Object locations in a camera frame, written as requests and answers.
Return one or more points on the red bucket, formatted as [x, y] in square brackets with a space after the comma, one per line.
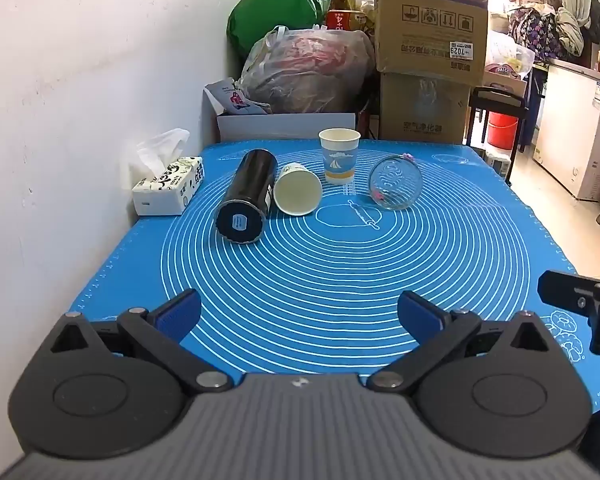
[502, 130]

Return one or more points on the large brown cardboard box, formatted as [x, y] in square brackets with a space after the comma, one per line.
[430, 25]

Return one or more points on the red carton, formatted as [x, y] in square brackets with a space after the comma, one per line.
[342, 20]

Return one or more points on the printed paper package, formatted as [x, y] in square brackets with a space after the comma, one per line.
[234, 97]

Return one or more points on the white tissue pack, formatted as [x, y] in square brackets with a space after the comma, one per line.
[167, 187]

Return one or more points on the clear plastic bag red contents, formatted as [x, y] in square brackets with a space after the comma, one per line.
[305, 70]

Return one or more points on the green plastic bag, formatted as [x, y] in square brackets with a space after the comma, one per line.
[275, 5]

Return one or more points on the black cylindrical bottle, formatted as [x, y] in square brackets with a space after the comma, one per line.
[250, 180]

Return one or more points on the grey-green cloth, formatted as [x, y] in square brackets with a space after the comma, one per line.
[570, 30]

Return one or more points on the white cardboard box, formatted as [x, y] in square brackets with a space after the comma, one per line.
[285, 127]

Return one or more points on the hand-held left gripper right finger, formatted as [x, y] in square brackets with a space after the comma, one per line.
[421, 316]

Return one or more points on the dark floral bag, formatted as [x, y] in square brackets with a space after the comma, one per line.
[532, 32]

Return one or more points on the plain white paper cup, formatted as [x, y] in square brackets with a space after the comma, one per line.
[298, 193]

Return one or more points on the brown cardboard box blue print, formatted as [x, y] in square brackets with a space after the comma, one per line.
[422, 110]

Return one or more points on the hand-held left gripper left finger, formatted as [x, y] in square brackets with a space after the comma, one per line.
[179, 314]

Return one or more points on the white chest freezer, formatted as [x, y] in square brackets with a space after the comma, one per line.
[575, 125]

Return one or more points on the blue silicone baking mat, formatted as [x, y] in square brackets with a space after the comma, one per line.
[330, 270]

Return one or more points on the clear glass cup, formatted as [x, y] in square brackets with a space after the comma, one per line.
[395, 182]

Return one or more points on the sailboat print paper cup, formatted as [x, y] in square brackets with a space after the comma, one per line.
[339, 160]

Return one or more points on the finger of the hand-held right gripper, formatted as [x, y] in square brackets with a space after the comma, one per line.
[565, 290]

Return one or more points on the black chair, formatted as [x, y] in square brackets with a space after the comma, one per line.
[497, 97]

